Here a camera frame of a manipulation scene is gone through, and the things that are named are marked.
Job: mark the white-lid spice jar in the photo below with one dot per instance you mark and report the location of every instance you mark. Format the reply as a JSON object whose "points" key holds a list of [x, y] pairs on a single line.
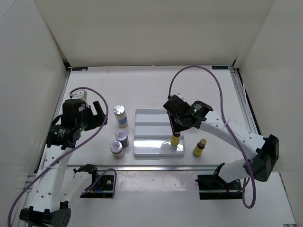
{"points": [[122, 137], [117, 149]]}

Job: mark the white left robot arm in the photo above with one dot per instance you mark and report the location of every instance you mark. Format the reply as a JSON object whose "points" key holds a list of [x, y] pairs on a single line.
{"points": [[47, 208]]}

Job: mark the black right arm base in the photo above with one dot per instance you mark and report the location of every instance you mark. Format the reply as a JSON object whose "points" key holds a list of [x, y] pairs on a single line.
{"points": [[212, 188]]}

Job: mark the yellow cork-top bottle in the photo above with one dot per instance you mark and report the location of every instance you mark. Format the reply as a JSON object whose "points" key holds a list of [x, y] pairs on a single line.
{"points": [[175, 138], [197, 151]]}

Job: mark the left silver-lid shaker bottle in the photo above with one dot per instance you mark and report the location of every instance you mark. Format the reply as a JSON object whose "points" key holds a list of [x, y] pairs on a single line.
{"points": [[120, 115]]}

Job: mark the white divided plastic tray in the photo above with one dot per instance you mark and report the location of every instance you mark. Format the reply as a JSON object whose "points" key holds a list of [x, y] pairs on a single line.
{"points": [[152, 135]]}

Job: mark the rear white-lid spice jar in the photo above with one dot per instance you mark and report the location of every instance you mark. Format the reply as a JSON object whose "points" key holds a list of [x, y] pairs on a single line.
{"points": [[122, 137]]}

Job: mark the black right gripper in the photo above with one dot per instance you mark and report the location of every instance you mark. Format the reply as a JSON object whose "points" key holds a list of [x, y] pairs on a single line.
{"points": [[175, 127]]}

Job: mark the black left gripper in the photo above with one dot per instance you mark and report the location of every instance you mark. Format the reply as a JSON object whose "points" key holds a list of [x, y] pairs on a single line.
{"points": [[96, 120]]}

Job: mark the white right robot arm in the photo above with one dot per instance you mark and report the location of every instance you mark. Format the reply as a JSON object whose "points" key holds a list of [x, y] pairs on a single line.
{"points": [[261, 153]]}

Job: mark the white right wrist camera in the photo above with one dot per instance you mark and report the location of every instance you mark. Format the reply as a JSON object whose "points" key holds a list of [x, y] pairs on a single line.
{"points": [[176, 94]]}

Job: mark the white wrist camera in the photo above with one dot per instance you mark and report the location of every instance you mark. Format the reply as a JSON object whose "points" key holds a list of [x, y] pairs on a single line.
{"points": [[80, 94], [176, 94]]}

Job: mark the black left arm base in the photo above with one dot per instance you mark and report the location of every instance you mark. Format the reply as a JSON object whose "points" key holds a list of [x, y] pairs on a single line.
{"points": [[103, 187]]}

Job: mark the front white-lid spice jar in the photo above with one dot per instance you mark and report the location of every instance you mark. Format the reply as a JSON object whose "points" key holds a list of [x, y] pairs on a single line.
{"points": [[117, 149]]}

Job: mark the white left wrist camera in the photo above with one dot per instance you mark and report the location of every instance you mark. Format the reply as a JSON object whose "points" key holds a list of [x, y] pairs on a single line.
{"points": [[80, 94]]}

